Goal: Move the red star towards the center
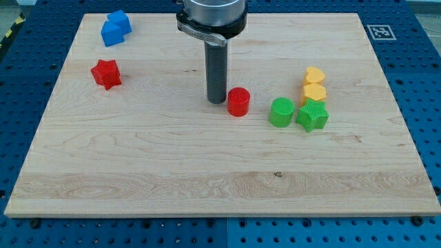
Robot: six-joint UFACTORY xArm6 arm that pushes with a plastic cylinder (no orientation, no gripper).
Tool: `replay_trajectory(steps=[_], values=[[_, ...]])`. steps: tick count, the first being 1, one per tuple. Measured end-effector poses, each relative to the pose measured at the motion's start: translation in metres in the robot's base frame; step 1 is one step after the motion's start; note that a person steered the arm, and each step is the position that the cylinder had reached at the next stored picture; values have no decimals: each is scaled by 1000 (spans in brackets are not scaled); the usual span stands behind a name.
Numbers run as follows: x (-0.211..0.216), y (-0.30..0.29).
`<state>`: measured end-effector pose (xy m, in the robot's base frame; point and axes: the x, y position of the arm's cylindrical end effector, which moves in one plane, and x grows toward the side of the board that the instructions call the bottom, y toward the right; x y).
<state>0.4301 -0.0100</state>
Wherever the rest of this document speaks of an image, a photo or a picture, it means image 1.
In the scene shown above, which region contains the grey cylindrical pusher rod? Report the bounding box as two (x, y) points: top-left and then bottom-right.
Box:
(204, 42), (228, 104)

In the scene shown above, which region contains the red star block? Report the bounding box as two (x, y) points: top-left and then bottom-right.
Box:
(91, 59), (121, 90)

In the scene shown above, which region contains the green star block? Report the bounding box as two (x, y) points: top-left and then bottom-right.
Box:
(296, 99), (329, 132)

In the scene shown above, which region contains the red cylinder block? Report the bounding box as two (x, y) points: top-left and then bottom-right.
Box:
(227, 87), (251, 116)

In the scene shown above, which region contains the green cylinder block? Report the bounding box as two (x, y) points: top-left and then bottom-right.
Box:
(269, 97), (295, 127)

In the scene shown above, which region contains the yellow heart block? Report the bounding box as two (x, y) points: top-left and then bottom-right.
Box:
(302, 66), (326, 85)

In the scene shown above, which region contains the yellow hexagon block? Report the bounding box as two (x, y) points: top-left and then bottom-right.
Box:
(301, 83), (327, 106)

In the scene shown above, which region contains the blue cube block rear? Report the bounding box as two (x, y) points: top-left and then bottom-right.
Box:
(107, 10), (132, 34)

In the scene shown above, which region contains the blue cube block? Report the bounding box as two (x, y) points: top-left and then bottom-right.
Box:
(101, 21), (125, 47)
(107, 10), (132, 34)

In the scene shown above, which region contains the blue cube block front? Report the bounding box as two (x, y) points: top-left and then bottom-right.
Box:
(101, 21), (125, 47)

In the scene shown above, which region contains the wooden board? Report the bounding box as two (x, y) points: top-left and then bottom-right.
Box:
(5, 13), (440, 218)

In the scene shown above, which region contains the fiducial marker tag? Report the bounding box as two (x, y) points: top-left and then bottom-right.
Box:
(367, 24), (396, 41)

